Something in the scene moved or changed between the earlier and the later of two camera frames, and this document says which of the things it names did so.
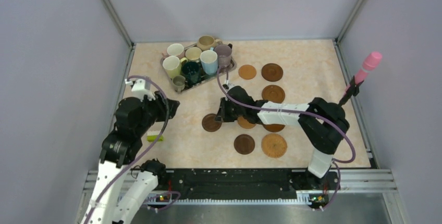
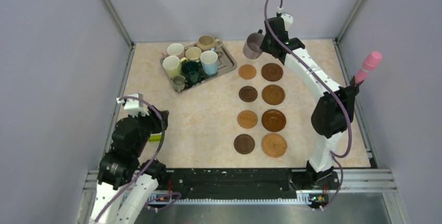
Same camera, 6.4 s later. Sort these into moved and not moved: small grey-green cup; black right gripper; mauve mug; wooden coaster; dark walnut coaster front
Moved: mauve mug; black right gripper
Not moved: small grey-green cup; wooden coaster; dark walnut coaster front
